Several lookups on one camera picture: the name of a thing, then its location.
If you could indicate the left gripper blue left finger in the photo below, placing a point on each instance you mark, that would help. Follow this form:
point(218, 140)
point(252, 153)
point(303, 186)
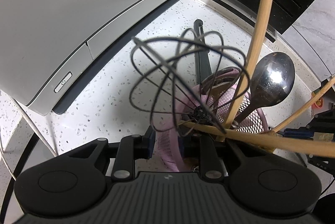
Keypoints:
point(130, 149)

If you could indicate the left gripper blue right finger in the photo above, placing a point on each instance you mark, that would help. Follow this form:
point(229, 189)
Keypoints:
point(198, 149)

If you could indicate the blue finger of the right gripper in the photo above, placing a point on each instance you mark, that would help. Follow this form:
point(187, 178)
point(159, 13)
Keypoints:
point(301, 132)

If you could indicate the bamboo spatula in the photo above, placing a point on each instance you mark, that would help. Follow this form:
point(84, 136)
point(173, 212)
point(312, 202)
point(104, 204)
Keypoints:
point(316, 148)

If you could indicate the wooden chopstick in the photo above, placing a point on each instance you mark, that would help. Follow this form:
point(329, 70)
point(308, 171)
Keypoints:
point(306, 106)
point(251, 59)

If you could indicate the pink mesh utensil cup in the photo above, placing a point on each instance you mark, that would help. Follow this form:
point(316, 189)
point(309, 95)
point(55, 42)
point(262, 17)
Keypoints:
point(170, 144)

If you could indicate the large spoon wooden handle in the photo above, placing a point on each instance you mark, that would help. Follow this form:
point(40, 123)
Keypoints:
point(271, 83)

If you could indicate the small silver spoon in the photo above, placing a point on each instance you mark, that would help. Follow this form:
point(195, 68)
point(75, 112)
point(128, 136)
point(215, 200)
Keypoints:
point(223, 75)

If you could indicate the dark green peeler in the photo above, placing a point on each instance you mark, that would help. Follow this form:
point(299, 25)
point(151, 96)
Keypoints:
point(203, 68)

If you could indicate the white utensil sterilizer appliance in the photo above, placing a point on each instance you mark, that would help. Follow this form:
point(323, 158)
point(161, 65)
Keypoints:
point(46, 45)

